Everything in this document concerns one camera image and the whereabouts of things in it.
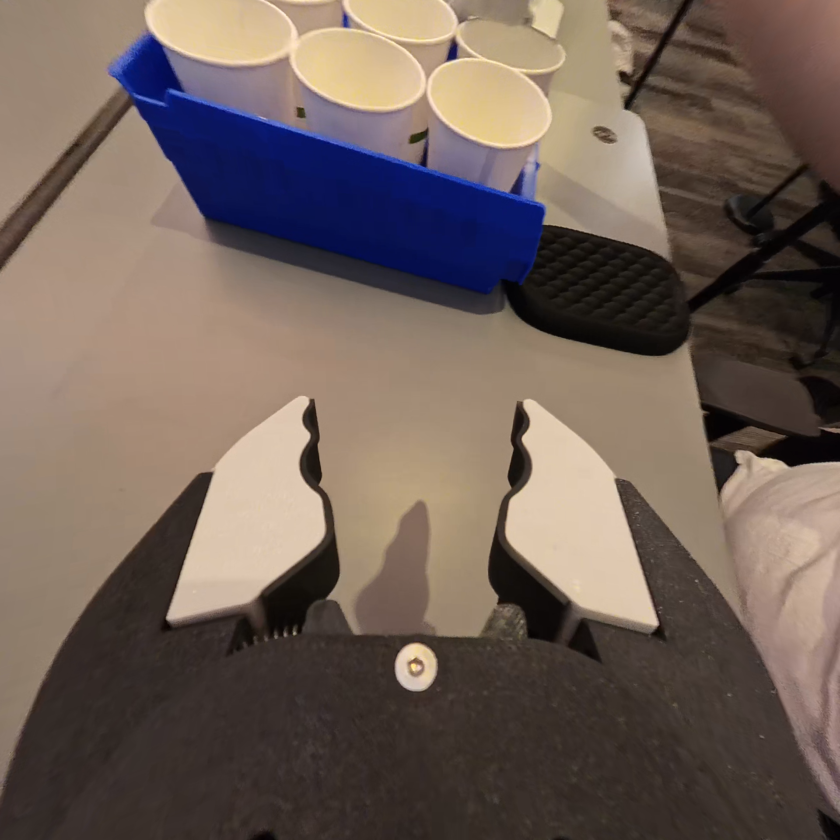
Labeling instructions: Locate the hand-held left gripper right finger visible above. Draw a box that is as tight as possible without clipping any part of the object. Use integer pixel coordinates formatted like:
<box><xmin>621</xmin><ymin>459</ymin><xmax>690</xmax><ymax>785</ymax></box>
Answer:
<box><xmin>489</xmin><ymin>399</ymin><xmax>661</xmax><ymax>644</ymax></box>

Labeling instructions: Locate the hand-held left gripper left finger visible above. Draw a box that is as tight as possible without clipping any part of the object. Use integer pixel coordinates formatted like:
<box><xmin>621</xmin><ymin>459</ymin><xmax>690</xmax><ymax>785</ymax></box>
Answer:
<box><xmin>164</xmin><ymin>397</ymin><xmax>341</xmax><ymax>644</ymax></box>

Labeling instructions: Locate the blue plastic bin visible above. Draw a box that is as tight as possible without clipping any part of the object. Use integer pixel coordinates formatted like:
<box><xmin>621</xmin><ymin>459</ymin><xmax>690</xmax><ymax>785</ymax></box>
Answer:
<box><xmin>109</xmin><ymin>33</ymin><xmax>546</xmax><ymax>294</ymax></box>

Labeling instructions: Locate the white paper cup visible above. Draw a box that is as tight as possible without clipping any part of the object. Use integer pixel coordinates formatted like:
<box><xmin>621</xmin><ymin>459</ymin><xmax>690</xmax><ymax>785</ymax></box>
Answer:
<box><xmin>456</xmin><ymin>19</ymin><xmax>567</xmax><ymax>95</ymax></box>
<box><xmin>344</xmin><ymin>0</ymin><xmax>459</xmax><ymax>76</ymax></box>
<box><xmin>427</xmin><ymin>58</ymin><xmax>553</xmax><ymax>194</ymax></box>
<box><xmin>145</xmin><ymin>0</ymin><xmax>299</xmax><ymax>122</ymax></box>
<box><xmin>269</xmin><ymin>0</ymin><xmax>345</xmax><ymax>36</ymax></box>
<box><xmin>290</xmin><ymin>29</ymin><xmax>429</xmax><ymax>165</ymax></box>

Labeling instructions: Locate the black textured pad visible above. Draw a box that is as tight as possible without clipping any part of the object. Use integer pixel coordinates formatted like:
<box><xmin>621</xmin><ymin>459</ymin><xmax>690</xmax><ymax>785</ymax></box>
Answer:
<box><xmin>506</xmin><ymin>226</ymin><xmax>691</xmax><ymax>358</ymax></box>

